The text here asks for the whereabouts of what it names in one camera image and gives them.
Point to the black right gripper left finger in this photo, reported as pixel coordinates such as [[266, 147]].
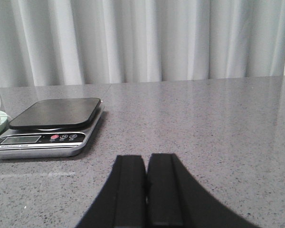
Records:
[[121, 203]]

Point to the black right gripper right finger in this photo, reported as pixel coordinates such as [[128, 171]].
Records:
[[177, 200]]

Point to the silver digital kitchen scale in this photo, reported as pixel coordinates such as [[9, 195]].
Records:
[[51, 128]]

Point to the white pleated curtain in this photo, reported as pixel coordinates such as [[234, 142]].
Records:
[[77, 42]]

